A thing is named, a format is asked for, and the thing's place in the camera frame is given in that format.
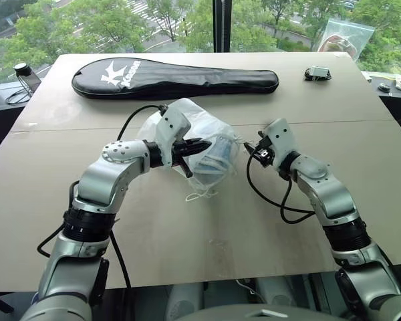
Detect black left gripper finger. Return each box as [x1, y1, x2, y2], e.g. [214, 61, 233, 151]
[183, 137, 213, 158]
[177, 159, 194, 179]

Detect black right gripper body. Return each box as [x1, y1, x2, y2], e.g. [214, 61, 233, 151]
[253, 131, 277, 167]

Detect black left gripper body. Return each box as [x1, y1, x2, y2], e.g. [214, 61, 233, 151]
[171, 140, 190, 168]

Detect translucent white drawstring bag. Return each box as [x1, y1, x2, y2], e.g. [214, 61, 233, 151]
[136, 98, 247, 205]

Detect clear zip plastic bag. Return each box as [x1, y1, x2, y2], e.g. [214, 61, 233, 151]
[317, 18, 376, 62]

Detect black racket cover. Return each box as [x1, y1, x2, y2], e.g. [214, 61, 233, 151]
[71, 57, 280, 100]

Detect small white black device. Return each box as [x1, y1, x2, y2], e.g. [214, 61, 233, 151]
[303, 66, 333, 82]

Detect grey rounded shape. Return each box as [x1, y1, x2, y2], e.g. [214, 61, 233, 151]
[166, 283, 205, 321]
[255, 276, 305, 307]

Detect dark side desk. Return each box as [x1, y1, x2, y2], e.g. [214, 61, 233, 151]
[360, 69, 401, 130]
[0, 64, 51, 116]

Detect grey robot torso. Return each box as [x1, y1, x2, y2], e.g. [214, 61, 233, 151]
[186, 305, 317, 321]

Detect black topped jar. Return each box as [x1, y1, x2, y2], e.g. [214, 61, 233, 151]
[19, 72, 43, 92]

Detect round black puck device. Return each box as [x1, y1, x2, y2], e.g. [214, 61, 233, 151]
[13, 62, 33, 78]

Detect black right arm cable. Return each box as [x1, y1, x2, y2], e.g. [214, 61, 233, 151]
[246, 152, 318, 225]

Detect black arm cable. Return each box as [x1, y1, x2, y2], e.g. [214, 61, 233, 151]
[36, 104, 170, 290]
[246, 152, 318, 225]

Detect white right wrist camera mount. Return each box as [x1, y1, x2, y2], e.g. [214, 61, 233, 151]
[263, 117, 301, 175]

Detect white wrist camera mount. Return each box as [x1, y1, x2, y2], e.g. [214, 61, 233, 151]
[155, 106, 192, 167]
[263, 117, 301, 175]

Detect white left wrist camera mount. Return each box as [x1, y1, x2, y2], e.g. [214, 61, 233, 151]
[155, 106, 192, 167]

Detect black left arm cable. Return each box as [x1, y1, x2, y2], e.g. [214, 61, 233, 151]
[36, 104, 170, 290]

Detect dark window frame post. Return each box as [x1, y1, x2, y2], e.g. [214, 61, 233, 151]
[213, 0, 233, 54]

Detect thin black desk cable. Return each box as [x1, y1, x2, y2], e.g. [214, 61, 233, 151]
[4, 76, 33, 105]

